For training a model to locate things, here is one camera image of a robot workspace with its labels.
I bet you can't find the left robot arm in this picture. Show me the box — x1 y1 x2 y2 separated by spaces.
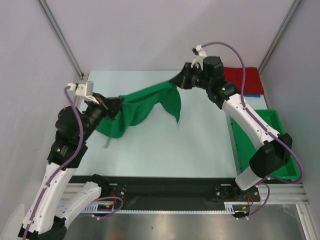
18 93 124 240

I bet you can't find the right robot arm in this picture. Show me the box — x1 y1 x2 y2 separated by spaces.
170 56 293 201

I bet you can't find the folded red t shirt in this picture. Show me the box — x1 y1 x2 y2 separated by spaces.
224 67 265 95

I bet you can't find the aluminium left side rail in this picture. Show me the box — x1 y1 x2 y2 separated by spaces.
55 72 90 173

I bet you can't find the right aluminium frame post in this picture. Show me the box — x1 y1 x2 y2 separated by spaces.
258 0 303 75

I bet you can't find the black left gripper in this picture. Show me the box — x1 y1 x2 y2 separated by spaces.
76 92 123 143

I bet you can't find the left aluminium frame post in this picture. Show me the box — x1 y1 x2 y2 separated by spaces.
36 0 84 79

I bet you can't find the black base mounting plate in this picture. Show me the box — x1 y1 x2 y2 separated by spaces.
67 174 261 211

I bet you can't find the aluminium rail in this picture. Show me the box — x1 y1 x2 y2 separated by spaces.
55 72 90 173
59 183 309 205

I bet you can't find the aluminium front rail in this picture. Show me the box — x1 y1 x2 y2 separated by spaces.
59 183 309 205

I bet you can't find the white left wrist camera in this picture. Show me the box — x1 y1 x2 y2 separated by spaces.
67 81 100 105

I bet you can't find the grey slotted cable duct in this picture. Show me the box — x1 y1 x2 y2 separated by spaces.
81 203 249 216

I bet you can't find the green t shirt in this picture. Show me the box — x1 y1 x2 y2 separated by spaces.
96 81 182 149

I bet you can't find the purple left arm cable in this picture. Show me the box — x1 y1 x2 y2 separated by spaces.
23 86 124 238

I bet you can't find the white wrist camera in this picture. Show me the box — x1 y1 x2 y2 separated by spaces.
191 44 207 69
67 81 100 105

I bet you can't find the aluminium frame post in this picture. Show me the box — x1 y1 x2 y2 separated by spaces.
36 0 84 79
258 0 303 75

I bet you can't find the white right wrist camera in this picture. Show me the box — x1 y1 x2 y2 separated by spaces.
191 44 207 69

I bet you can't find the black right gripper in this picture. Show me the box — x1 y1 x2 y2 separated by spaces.
171 61 213 90

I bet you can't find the green plastic bin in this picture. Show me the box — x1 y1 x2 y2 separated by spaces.
229 109 300 181

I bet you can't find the folded blue t shirt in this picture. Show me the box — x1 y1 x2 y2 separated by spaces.
244 94 261 98

